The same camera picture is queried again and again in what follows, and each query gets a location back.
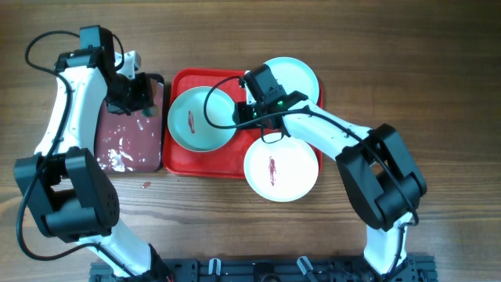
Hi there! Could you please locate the green scrubbing sponge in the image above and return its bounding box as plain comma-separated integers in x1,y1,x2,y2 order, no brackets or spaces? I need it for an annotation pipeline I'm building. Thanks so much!
142,105,159,118

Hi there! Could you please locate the light blue plate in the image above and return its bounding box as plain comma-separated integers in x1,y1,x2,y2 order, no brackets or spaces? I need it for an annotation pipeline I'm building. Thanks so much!
262,56,321,104
168,86,236,152

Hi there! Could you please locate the light blue plate top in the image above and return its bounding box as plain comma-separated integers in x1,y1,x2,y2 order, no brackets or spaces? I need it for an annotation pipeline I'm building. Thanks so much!
262,56,321,104

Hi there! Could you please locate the white plate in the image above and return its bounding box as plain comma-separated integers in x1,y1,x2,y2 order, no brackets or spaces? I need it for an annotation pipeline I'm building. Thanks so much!
243,132,319,202

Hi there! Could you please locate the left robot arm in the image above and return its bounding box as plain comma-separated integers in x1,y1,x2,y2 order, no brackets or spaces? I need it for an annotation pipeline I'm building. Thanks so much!
13,25,174,281

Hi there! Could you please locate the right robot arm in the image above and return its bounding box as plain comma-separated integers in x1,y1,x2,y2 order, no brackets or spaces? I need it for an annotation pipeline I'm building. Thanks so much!
233,64,427,280

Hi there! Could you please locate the black tray with red water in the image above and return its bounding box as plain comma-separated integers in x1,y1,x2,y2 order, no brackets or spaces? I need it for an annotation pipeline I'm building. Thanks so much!
94,74,168,173

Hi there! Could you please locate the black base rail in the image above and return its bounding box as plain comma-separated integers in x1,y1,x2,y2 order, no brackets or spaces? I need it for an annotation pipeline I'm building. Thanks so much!
88,254,438,282

